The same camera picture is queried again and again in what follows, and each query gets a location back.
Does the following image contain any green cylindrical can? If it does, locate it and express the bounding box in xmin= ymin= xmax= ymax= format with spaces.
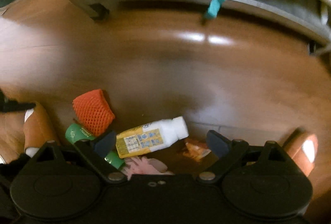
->
xmin=65 ymin=123 xmax=125 ymax=170

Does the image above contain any orange snack wrapper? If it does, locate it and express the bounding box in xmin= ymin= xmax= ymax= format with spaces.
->
xmin=182 ymin=138 xmax=211 ymax=162

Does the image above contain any white yellow plastic bottle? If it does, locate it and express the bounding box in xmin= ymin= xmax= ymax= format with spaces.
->
xmin=116 ymin=117 xmax=189 ymax=158

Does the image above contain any person's left foot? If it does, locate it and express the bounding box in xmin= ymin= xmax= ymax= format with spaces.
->
xmin=0 ymin=101 xmax=61 ymax=165

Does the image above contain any pink crumpled tissue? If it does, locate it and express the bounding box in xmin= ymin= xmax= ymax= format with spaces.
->
xmin=121 ymin=156 xmax=173 ymax=180

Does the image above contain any orange foam fruit net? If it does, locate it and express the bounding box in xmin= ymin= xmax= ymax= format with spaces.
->
xmin=72 ymin=89 xmax=116 ymax=137

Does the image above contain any teal ribbon tie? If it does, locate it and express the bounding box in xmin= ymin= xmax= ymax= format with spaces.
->
xmin=203 ymin=0 xmax=226 ymax=20

